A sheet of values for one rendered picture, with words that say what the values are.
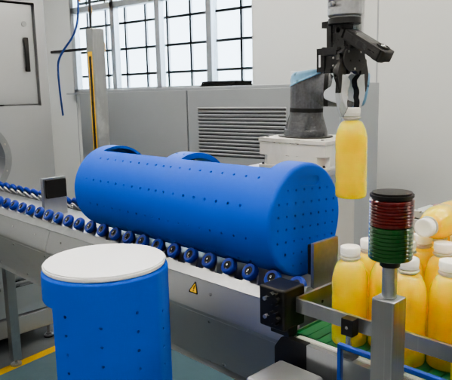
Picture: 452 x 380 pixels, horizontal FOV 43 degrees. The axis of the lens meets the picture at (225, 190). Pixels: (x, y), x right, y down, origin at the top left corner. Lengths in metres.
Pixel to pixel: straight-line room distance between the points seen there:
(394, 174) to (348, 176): 3.12
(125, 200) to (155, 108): 2.22
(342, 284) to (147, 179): 0.73
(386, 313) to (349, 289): 0.27
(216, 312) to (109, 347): 0.36
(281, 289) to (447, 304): 0.33
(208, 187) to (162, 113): 2.42
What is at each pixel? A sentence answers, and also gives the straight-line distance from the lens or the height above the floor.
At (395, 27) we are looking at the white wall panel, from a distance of 4.38.
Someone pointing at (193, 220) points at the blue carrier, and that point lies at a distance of 1.50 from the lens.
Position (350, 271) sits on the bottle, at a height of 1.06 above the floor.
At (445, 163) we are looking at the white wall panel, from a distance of 4.27.
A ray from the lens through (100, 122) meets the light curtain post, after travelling 2.67.
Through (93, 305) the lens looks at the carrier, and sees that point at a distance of 1.23.
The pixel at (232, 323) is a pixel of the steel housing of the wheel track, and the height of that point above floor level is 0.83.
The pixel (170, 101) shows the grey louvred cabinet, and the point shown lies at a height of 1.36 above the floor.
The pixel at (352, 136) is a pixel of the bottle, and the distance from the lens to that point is 1.27.
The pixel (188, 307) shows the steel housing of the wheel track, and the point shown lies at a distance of 1.61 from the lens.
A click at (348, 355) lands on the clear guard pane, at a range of 1.10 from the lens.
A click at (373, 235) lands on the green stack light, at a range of 0.85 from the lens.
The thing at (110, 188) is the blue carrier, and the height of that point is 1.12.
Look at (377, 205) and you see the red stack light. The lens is 0.84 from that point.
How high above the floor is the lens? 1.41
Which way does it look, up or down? 10 degrees down
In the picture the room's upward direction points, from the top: 1 degrees counter-clockwise
